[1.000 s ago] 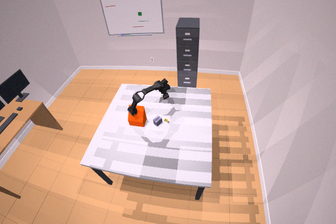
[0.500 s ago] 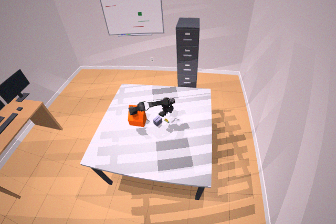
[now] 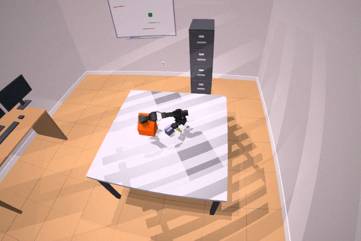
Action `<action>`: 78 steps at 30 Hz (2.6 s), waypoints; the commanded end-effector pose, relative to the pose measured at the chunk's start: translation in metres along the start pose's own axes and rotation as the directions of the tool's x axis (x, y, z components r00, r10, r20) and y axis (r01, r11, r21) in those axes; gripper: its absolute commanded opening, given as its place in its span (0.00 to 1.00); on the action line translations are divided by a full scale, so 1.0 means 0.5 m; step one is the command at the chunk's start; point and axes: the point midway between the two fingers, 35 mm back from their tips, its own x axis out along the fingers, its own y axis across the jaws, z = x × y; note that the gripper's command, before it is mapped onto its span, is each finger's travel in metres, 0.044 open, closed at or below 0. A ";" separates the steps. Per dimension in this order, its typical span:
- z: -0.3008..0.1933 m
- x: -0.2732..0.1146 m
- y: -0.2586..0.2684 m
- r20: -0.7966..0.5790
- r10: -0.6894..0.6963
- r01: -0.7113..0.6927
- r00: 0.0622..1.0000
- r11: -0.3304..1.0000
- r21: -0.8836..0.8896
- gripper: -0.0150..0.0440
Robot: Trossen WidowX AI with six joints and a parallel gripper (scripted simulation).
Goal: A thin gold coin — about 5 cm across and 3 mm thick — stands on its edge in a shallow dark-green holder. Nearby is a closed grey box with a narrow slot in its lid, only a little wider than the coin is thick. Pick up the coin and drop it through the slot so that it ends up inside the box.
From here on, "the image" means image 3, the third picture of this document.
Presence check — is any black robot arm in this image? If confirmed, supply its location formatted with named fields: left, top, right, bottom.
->
left=138, top=109, right=188, bottom=125

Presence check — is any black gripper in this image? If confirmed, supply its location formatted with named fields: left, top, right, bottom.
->
left=170, top=118, right=181, bottom=129

